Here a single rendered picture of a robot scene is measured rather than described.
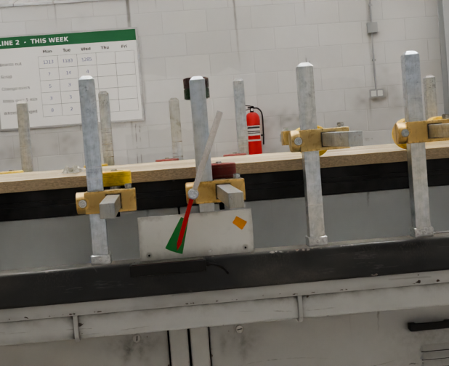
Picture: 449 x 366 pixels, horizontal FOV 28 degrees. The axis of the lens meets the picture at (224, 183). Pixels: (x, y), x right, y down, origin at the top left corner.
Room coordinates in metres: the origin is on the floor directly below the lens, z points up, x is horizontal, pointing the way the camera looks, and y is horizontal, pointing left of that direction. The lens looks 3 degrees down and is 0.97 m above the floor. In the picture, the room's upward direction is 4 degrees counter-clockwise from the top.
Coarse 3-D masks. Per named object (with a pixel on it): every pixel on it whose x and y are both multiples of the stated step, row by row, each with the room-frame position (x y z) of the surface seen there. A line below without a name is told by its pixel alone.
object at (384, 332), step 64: (64, 192) 2.27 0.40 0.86; (256, 192) 2.31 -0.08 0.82; (384, 192) 2.33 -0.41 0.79; (448, 192) 2.34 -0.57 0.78; (0, 256) 2.26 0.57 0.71; (64, 256) 2.27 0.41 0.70; (128, 256) 2.28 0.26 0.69; (320, 320) 2.35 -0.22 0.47; (384, 320) 2.36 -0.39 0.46; (448, 320) 2.35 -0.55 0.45
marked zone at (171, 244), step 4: (180, 220) 2.07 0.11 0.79; (180, 224) 2.07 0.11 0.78; (176, 228) 2.07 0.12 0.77; (180, 228) 2.07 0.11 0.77; (176, 232) 2.07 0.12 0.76; (172, 236) 2.07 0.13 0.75; (176, 236) 2.07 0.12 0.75; (184, 236) 2.07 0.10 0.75; (172, 240) 2.07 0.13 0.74; (176, 240) 2.07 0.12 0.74; (184, 240) 2.07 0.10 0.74; (168, 244) 2.07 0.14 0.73; (172, 244) 2.07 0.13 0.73; (176, 244) 2.07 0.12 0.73; (168, 248) 2.06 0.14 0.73; (172, 248) 2.07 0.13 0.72; (176, 248) 2.07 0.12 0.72; (180, 248) 2.07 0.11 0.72; (176, 252) 2.07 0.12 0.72; (180, 252) 2.07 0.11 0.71
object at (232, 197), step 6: (222, 186) 2.01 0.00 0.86; (228, 186) 1.99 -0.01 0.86; (222, 192) 1.89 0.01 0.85; (228, 192) 1.76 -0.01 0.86; (234, 192) 1.75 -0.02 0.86; (240, 192) 1.75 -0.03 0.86; (222, 198) 1.91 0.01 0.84; (228, 198) 1.75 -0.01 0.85; (234, 198) 1.75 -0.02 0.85; (240, 198) 1.75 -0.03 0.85; (228, 204) 1.76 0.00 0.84; (234, 204) 1.75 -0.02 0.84; (240, 204) 1.75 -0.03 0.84
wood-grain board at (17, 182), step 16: (432, 144) 2.64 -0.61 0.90; (448, 144) 2.52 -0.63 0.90; (176, 160) 2.99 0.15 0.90; (192, 160) 2.83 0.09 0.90; (224, 160) 2.56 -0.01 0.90; (240, 160) 2.44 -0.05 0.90; (256, 160) 2.33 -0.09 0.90; (272, 160) 2.26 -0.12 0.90; (288, 160) 2.26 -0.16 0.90; (320, 160) 2.26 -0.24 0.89; (336, 160) 2.27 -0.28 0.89; (352, 160) 2.27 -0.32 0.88; (368, 160) 2.27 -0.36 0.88; (384, 160) 2.28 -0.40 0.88; (400, 160) 2.28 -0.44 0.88; (0, 176) 2.68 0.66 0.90; (16, 176) 2.55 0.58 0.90; (32, 176) 2.44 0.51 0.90; (48, 176) 2.33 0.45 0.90; (64, 176) 2.23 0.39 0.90; (80, 176) 2.22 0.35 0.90; (144, 176) 2.23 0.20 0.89; (160, 176) 2.23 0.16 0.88; (176, 176) 2.24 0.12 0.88; (192, 176) 2.24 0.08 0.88; (0, 192) 2.21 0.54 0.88
